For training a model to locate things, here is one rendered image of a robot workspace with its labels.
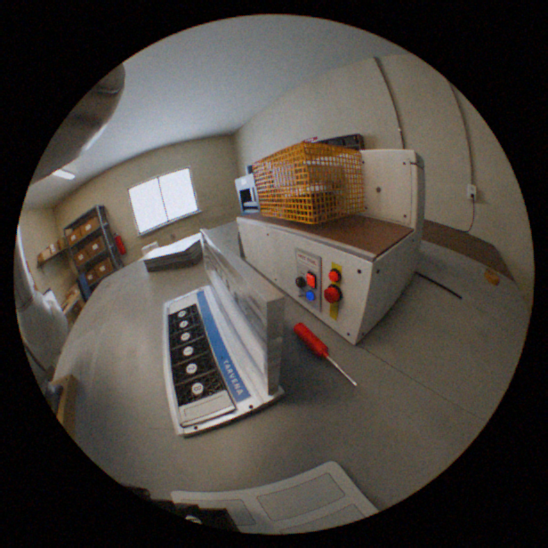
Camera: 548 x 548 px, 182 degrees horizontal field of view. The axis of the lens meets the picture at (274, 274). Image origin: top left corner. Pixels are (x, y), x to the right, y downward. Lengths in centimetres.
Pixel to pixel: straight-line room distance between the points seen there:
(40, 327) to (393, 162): 101
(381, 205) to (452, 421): 50
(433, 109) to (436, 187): 78
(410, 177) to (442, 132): 150
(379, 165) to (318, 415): 52
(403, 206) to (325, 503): 56
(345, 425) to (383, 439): 7
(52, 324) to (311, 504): 72
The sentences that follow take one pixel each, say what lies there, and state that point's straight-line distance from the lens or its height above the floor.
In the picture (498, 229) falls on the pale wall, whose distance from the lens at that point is 193.
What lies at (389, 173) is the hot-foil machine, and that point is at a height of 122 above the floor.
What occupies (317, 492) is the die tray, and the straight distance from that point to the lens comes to 30.
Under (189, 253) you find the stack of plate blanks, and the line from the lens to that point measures 89.
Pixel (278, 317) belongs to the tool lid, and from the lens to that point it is 15.
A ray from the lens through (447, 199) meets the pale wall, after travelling 181.
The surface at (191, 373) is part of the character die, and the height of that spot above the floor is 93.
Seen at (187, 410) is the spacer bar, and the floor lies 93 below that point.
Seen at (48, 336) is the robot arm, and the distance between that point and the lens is 68.
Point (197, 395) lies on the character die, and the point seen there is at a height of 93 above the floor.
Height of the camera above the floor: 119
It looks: 30 degrees down
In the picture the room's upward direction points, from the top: 10 degrees counter-clockwise
